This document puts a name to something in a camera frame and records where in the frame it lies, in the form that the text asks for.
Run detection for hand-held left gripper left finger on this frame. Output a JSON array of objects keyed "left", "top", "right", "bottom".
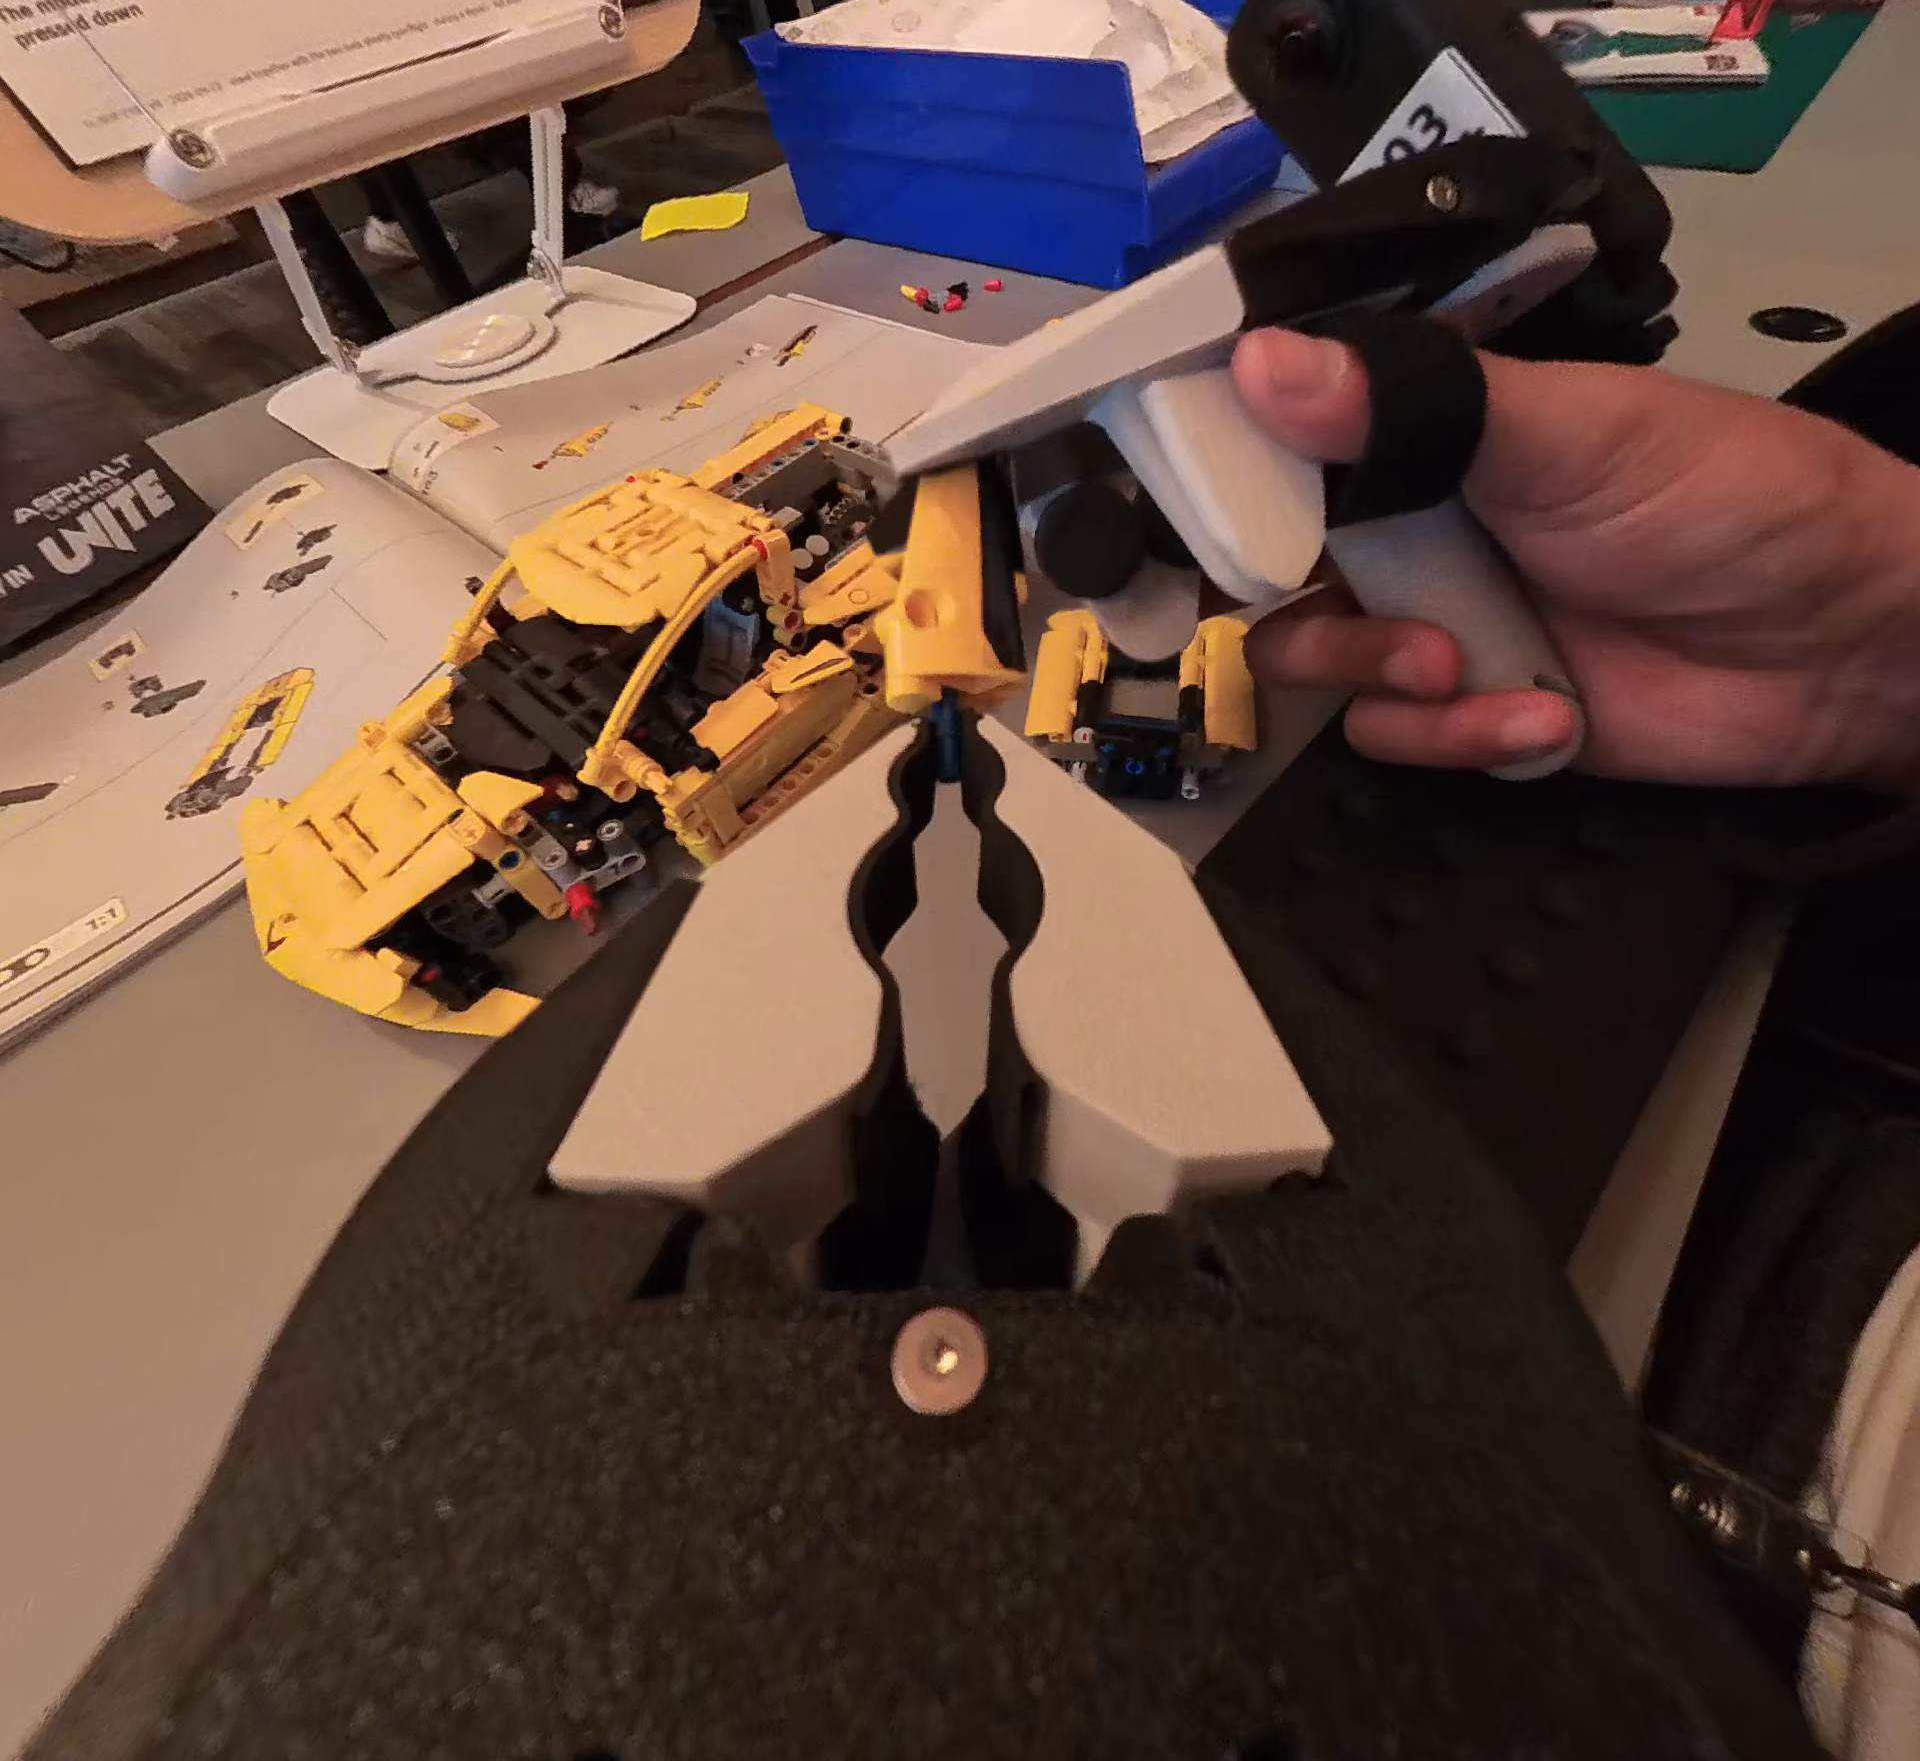
[{"left": 545, "top": 718, "right": 924, "bottom": 1279}]

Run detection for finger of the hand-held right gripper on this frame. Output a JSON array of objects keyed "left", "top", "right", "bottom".
[{"left": 879, "top": 243, "right": 1253, "bottom": 486}]

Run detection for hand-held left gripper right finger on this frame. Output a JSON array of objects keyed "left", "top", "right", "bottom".
[{"left": 967, "top": 711, "right": 1335, "bottom": 1286}]

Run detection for yellow brick door panel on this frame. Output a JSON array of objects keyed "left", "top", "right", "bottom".
[{"left": 876, "top": 465, "right": 1031, "bottom": 718}]

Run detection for yellow brick car model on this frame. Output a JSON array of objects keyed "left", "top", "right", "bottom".
[{"left": 240, "top": 403, "right": 1035, "bottom": 1040}]

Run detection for person's right forearm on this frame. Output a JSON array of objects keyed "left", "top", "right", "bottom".
[{"left": 1778, "top": 300, "right": 1920, "bottom": 446}]

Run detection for grey desk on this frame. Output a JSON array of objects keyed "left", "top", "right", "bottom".
[{"left": 0, "top": 0, "right": 1920, "bottom": 1358}]

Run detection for person's right hand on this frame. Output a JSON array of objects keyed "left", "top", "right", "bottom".
[{"left": 1230, "top": 326, "right": 1920, "bottom": 794}]

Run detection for blue storage bin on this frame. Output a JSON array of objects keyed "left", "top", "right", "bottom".
[{"left": 742, "top": 0, "right": 1290, "bottom": 290}]

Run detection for yellow brick rear subassembly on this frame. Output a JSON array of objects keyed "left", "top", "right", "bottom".
[{"left": 1023, "top": 606, "right": 1259, "bottom": 802}]

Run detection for green storage bin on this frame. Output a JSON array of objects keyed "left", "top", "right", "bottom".
[{"left": 1566, "top": 0, "right": 1883, "bottom": 175}]

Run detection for crumpled white paper bags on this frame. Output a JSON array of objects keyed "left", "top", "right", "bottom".
[{"left": 772, "top": 0, "right": 1255, "bottom": 166}]

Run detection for open instruction booklet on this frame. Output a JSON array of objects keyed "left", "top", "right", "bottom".
[{"left": 0, "top": 291, "right": 1050, "bottom": 1046}]

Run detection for dark toy car set box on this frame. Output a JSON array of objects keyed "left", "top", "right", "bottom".
[{"left": 0, "top": 300, "right": 218, "bottom": 661}]

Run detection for document stand with sheet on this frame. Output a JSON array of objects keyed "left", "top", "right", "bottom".
[{"left": 0, "top": 0, "right": 702, "bottom": 248}]

